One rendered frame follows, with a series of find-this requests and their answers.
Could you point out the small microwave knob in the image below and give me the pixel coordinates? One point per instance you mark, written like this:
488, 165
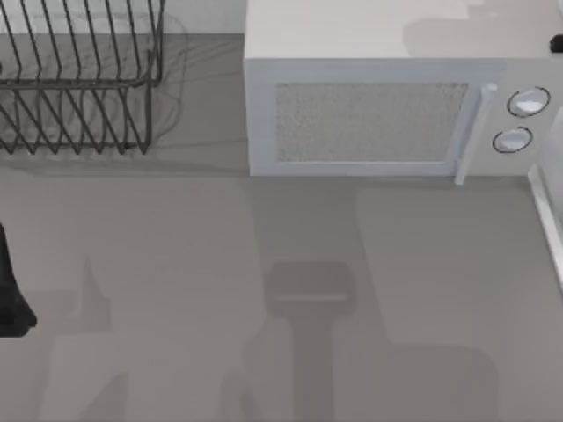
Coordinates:
512, 140

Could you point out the pale microwave oven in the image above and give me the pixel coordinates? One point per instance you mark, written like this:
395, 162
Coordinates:
325, 35

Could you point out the white sink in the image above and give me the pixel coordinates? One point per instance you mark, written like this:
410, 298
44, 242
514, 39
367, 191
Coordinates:
550, 193

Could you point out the microwave oven door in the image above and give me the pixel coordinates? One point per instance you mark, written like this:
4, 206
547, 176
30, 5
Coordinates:
369, 121

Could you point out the small black object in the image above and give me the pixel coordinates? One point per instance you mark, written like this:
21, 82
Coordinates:
557, 44

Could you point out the large microwave knob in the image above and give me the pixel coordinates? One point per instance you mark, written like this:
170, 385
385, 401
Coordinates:
528, 101

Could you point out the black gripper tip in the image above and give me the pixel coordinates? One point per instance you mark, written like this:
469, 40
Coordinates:
9, 303

